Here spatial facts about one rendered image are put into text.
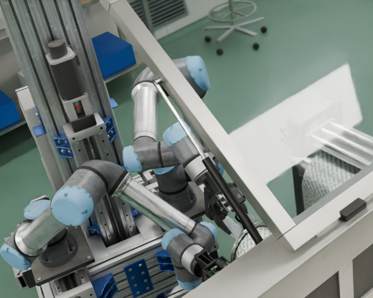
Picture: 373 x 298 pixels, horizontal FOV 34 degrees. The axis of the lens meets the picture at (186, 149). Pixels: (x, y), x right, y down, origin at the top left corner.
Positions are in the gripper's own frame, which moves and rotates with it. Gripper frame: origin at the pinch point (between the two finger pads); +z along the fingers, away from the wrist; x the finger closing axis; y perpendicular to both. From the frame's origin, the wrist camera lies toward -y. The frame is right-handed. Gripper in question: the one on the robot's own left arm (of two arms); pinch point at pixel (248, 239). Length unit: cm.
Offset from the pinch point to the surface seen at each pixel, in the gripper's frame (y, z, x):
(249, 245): 9.6, 1.4, -5.0
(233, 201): 55, -6, -23
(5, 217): -245, -102, -17
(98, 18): -282, -221, 135
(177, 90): 59, -26, -22
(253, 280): 59, 6, -30
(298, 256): 60, 7, -22
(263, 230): 9.5, 0.6, 0.4
